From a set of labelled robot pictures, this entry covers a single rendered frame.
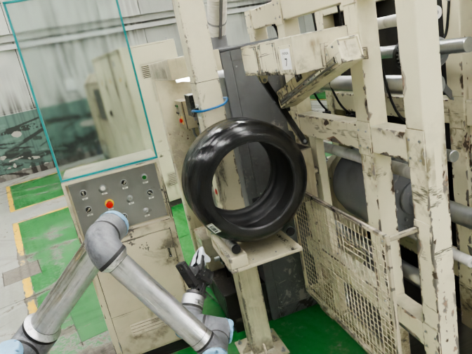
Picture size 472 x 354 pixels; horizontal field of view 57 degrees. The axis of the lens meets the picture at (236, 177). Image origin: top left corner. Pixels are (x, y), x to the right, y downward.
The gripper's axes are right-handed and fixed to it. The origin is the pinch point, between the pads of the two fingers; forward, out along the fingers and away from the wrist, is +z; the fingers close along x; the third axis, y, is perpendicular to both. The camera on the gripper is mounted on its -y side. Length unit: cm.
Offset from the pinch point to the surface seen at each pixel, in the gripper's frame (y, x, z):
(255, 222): 34.9, -5.0, 31.8
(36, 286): 35, -296, 44
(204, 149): -18.2, 12.7, 36.8
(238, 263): 25.5, -2.5, 4.2
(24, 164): 66, -825, 436
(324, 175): 60, 19, 67
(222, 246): 23.7, -14.3, 14.9
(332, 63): -11, 74, 55
